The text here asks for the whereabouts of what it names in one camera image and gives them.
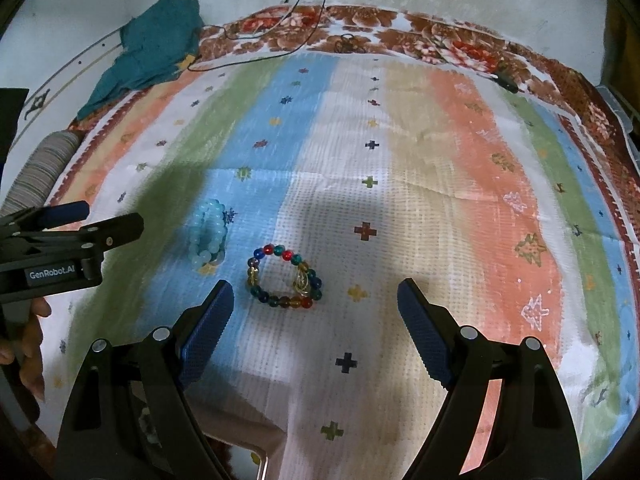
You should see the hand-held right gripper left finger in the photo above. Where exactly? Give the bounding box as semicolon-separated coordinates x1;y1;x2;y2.
54;280;236;480

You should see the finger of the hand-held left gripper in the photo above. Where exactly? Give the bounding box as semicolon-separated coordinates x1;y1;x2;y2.
0;201;92;241
15;212;146;257

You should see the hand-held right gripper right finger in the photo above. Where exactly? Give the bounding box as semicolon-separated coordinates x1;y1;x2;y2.
396;277;582;480

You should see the multicolour glass bead bracelet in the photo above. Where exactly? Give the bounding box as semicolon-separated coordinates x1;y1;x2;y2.
245;242;325;311

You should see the light blue bead bracelet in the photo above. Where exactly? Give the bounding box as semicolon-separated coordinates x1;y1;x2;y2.
186;199;229;267

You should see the silver metal tin box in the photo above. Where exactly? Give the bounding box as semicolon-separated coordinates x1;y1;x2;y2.
120;380;275;480

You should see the person's left hand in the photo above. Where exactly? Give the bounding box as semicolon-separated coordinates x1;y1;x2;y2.
0;296;53;402

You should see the grey striped bolster pillow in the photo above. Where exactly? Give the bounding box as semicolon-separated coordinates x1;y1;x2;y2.
0;131;84;217

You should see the striped patterned mat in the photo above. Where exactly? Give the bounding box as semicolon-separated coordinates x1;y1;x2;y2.
30;47;640;480

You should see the teal cloth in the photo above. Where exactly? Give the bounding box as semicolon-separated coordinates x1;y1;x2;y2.
76;0;205;119

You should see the clear plastic container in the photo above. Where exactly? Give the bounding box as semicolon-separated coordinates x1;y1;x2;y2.
594;84;640;161

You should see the yellow curtain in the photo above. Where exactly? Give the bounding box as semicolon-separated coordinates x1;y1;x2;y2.
602;5;640;96

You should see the gold wire ornament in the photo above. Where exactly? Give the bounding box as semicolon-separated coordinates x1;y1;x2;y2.
292;266;312;297

